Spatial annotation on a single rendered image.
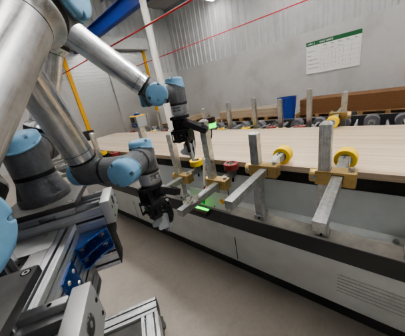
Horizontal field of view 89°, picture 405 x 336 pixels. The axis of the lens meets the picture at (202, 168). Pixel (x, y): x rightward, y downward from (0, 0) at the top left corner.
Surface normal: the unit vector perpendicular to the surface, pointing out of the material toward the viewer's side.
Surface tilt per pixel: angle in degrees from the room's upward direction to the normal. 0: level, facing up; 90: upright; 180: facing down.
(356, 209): 90
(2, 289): 0
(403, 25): 90
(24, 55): 92
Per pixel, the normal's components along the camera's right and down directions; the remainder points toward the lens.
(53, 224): 0.32, 0.28
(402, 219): -0.62, 0.37
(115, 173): -0.14, 0.37
